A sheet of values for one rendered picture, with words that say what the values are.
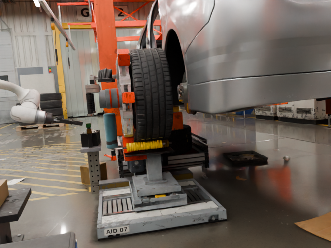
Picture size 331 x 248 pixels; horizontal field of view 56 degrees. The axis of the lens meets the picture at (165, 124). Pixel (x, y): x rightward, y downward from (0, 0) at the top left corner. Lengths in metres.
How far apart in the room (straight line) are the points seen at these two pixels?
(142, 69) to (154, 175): 0.78
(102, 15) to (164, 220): 1.71
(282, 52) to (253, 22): 0.18
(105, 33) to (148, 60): 0.81
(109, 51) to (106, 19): 0.26
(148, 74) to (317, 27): 0.99
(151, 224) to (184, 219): 0.22
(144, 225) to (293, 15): 1.42
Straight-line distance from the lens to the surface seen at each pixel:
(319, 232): 2.07
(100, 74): 2.07
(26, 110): 2.18
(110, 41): 2.74
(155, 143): 2.15
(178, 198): 2.19
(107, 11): 2.79
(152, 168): 2.28
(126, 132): 2.12
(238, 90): 1.45
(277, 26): 1.42
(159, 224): 2.06
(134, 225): 2.04
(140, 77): 1.96
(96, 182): 2.94
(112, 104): 2.20
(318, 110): 6.81
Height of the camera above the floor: 0.87
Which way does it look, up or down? 6 degrees down
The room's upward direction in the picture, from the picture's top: 4 degrees counter-clockwise
